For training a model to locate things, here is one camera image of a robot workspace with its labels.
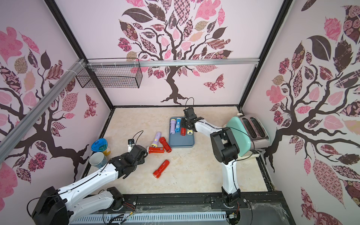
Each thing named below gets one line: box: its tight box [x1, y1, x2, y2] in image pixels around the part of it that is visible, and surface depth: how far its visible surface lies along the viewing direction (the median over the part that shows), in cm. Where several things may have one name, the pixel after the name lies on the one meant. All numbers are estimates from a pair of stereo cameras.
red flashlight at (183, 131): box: [180, 127, 187, 136], surface depth 100 cm
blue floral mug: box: [89, 151, 109, 170], surface depth 82 cm
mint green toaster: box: [226, 113, 270, 157], surface depth 85 cm
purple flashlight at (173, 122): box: [170, 118, 177, 135], surface depth 106 cm
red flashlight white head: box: [146, 146, 165, 154], surface depth 94 cm
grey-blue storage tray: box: [168, 116, 195, 149], surface depth 102 cm
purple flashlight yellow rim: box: [150, 131, 162, 148], surface depth 97 cm
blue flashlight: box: [175, 117, 182, 133], surface depth 105 cm
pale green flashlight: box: [187, 128, 194, 136], surface depth 102 cm
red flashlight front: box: [152, 159, 170, 179], surface depth 85 cm
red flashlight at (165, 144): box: [159, 136, 173, 154], surface depth 96 cm
